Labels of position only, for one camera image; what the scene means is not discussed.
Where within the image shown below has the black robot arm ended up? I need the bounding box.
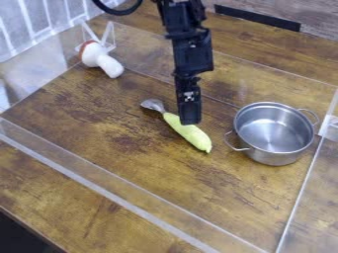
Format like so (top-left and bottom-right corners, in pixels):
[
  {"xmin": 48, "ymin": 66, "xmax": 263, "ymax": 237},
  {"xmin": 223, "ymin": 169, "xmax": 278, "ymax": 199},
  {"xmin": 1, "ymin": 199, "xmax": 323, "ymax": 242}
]
[{"xmin": 156, "ymin": 0, "xmax": 214, "ymax": 126}]

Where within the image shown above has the stainless steel pot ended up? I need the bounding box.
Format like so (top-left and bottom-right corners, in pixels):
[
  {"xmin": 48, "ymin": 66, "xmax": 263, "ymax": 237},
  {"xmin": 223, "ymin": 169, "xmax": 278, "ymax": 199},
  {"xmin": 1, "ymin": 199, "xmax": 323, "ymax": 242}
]
[{"xmin": 224, "ymin": 102, "xmax": 319, "ymax": 166}]

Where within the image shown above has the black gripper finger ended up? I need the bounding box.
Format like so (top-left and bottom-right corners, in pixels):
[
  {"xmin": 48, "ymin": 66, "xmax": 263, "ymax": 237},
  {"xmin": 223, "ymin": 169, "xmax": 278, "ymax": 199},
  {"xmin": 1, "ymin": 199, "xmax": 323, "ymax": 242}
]
[
  {"xmin": 173, "ymin": 76, "xmax": 180, "ymax": 120},
  {"xmin": 179, "ymin": 78, "xmax": 201, "ymax": 126}
]

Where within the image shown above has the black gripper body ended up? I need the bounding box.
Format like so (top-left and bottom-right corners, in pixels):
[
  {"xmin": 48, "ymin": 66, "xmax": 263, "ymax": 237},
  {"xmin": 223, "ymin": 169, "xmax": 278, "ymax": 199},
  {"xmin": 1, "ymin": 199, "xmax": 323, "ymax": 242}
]
[{"xmin": 167, "ymin": 29, "xmax": 214, "ymax": 82}]

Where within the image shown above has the black strip on table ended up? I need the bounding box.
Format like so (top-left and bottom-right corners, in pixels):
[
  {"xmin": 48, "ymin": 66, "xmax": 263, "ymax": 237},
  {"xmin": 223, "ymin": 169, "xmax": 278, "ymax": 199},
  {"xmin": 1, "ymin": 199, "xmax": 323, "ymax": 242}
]
[{"xmin": 214, "ymin": 4, "xmax": 300, "ymax": 32}]

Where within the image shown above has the white toy mushroom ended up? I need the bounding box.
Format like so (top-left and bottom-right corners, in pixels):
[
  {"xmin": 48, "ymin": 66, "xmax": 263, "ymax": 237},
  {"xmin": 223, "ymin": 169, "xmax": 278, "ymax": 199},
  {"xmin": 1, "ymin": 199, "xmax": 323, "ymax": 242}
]
[{"xmin": 79, "ymin": 41, "xmax": 124, "ymax": 78}]

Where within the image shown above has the clear acrylic stand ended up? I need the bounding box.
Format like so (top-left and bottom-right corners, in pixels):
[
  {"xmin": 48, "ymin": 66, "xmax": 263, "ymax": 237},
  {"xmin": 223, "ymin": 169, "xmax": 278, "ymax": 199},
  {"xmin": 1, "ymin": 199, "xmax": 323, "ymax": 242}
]
[{"xmin": 75, "ymin": 22, "xmax": 116, "ymax": 52}]

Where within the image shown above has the black cable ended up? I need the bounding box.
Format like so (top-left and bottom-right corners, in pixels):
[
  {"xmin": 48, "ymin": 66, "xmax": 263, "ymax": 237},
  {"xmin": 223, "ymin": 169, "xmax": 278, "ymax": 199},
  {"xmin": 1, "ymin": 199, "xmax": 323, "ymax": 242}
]
[{"xmin": 89, "ymin": 0, "xmax": 145, "ymax": 17}]

